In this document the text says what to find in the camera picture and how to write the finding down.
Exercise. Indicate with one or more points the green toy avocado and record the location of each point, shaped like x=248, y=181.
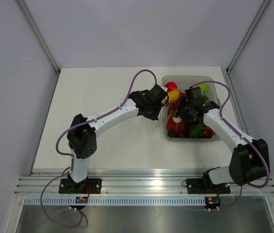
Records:
x=196, y=130

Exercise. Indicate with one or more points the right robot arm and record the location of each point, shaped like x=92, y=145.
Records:
x=250, y=157

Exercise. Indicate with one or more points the aluminium mounting rail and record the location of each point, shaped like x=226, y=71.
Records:
x=127, y=182

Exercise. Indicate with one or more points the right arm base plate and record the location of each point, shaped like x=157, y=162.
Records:
x=205, y=186

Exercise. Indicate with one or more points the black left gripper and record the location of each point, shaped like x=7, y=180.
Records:
x=154, y=116

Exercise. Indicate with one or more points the right aluminium frame post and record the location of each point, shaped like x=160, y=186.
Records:
x=249, y=33

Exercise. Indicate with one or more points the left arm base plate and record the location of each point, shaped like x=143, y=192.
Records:
x=88, y=186

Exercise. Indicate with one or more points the red toy lobster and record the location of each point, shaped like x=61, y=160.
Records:
x=177, y=125

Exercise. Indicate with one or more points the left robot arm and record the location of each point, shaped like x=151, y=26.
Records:
x=84, y=131

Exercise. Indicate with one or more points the aluminium frame post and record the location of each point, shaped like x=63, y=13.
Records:
x=35, y=29
x=249, y=33

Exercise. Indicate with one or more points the dark red toy fig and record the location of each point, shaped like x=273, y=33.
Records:
x=181, y=134

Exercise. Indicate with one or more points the green toy apple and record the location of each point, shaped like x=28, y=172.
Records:
x=204, y=87

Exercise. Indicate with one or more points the yellow toy potato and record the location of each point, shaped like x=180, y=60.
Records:
x=172, y=96

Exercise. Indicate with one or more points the white toy egg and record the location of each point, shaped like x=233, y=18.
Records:
x=176, y=119

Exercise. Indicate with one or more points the red yellow toy apple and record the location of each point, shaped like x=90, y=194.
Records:
x=207, y=133

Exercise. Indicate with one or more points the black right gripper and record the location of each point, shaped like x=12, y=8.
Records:
x=183, y=103

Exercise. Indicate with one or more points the left aluminium frame post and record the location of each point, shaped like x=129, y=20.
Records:
x=35, y=29

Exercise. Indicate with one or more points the white slotted cable duct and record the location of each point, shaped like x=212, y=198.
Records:
x=116, y=201

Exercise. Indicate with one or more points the black toy fig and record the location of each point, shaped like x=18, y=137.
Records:
x=172, y=133

